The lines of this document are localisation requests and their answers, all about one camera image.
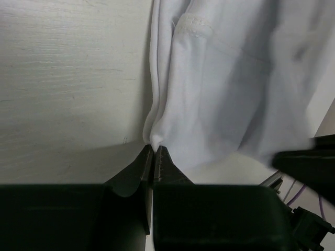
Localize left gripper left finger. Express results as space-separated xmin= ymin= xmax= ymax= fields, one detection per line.
xmin=1 ymin=145 xmax=153 ymax=250

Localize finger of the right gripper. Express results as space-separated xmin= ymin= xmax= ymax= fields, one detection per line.
xmin=272 ymin=135 xmax=335 ymax=205

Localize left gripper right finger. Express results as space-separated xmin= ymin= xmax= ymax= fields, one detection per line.
xmin=153 ymin=146 xmax=296 ymax=250

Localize white skirt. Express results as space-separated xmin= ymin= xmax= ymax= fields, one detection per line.
xmin=143 ymin=1 xmax=334 ymax=170

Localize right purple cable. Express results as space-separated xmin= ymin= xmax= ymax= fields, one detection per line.
xmin=285 ymin=182 xmax=328 ymax=220

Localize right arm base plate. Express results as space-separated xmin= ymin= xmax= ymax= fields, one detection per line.
xmin=289 ymin=207 xmax=334 ymax=251

